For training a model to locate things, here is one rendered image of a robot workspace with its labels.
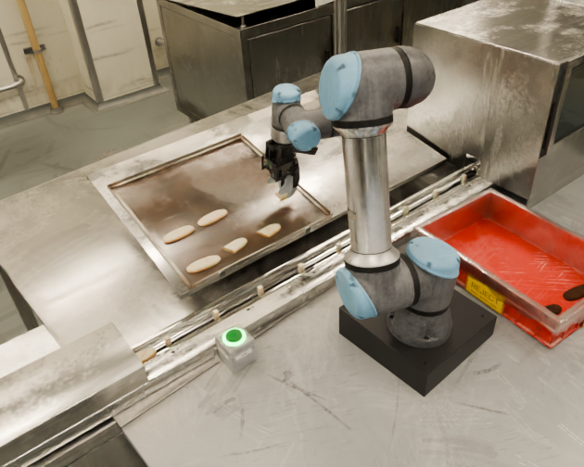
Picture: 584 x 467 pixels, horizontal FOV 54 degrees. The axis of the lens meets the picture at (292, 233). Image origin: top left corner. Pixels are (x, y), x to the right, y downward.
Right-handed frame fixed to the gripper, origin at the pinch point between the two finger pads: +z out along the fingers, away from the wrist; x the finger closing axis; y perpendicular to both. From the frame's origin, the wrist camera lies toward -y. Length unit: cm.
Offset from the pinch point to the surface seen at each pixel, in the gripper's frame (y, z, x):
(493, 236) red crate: -43, 6, 47
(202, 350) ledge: 49, 5, 31
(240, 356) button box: 43, 3, 39
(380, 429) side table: 29, 2, 72
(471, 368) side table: 2, 2, 74
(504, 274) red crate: -31, 4, 59
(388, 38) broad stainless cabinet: -190, 58, -136
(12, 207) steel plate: 66, 27, -71
